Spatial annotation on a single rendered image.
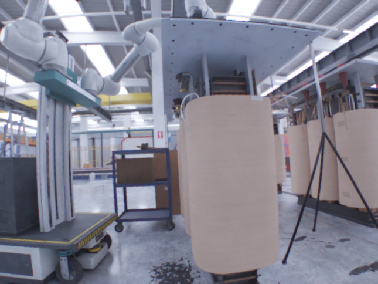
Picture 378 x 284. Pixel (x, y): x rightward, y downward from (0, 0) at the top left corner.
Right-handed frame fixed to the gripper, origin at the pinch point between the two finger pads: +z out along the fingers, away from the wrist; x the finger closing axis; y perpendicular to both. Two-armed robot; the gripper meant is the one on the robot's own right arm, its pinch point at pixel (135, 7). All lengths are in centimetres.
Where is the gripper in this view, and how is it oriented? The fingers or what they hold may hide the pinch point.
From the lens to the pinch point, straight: 105.2
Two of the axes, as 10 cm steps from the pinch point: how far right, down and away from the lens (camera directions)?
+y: -2.1, -0.5, -9.8
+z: 0.5, 10.0, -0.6
